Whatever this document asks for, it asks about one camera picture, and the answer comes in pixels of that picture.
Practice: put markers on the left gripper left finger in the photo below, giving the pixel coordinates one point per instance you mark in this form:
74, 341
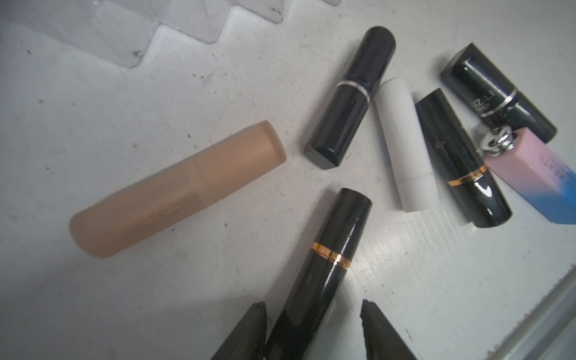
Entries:
248, 339

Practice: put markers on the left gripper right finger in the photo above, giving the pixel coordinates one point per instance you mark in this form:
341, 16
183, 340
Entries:
380, 337

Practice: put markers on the black square lipstick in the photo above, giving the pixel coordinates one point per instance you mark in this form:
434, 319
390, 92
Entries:
495, 99

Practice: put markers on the clear plastic lipstick organizer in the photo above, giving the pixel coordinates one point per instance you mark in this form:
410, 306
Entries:
120, 31

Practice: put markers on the beige lipstick tube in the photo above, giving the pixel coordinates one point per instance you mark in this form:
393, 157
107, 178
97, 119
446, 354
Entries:
171, 195

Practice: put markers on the black lipstick gold band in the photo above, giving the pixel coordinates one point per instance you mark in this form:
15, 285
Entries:
459, 164

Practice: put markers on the white lipstick tube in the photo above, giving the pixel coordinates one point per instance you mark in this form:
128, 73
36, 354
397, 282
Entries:
407, 150

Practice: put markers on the pink blue gradient lipstick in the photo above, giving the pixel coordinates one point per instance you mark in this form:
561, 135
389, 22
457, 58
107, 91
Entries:
528, 165

